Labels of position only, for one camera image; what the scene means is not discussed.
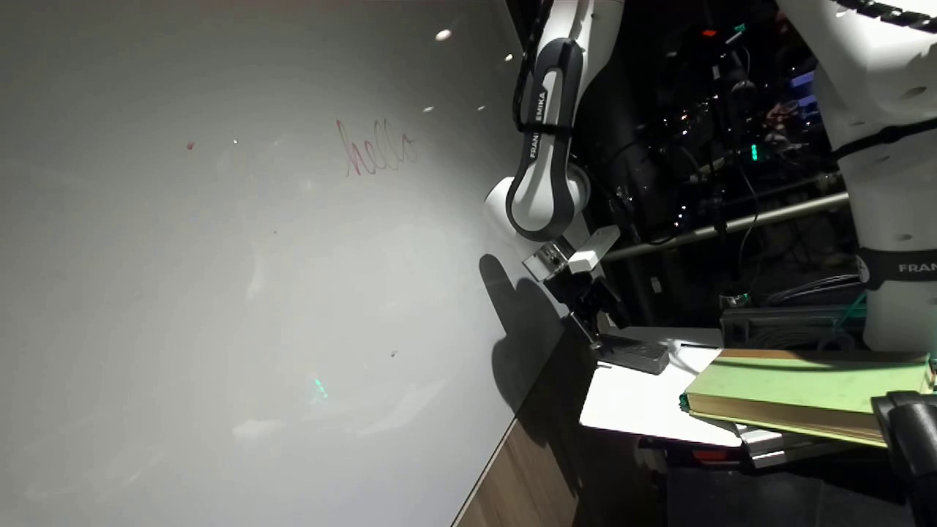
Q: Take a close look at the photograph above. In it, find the metal rail bar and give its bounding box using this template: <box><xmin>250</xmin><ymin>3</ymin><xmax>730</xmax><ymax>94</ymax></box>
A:
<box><xmin>600</xmin><ymin>190</ymin><xmax>853</xmax><ymax>265</ymax></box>

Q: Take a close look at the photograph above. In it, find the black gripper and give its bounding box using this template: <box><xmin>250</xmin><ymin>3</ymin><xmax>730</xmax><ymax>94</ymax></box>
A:
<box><xmin>541</xmin><ymin>271</ymin><xmax>619</xmax><ymax>339</ymax></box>

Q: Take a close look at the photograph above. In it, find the white paper sheet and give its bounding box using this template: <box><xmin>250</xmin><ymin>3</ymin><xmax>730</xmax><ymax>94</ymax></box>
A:
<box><xmin>578</xmin><ymin>332</ymin><xmax>748</xmax><ymax>451</ymax></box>

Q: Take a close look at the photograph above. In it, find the dark green equipment box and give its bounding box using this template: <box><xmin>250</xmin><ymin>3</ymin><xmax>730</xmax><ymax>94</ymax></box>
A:
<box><xmin>717</xmin><ymin>291</ymin><xmax>871</xmax><ymax>356</ymax></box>

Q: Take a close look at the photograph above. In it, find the green book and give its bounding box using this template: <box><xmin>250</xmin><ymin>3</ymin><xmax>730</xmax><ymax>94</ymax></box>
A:
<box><xmin>679</xmin><ymin>348</ymin><xmax>937</xmax><ymax>451</ymax></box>

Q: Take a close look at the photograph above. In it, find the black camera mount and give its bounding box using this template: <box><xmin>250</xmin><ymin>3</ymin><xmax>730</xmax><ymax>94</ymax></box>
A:
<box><xmin>871</xmin><ymin>389</ymin><xmax>937</xmax><ymax>527</ymax></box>

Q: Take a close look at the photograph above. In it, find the person in blue shirt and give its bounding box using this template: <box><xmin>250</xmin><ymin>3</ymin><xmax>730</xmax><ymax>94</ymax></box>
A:
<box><xmin>776</xmin><ymin>54</ymin><xmax>834</xmax><ymax>130</ymax></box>

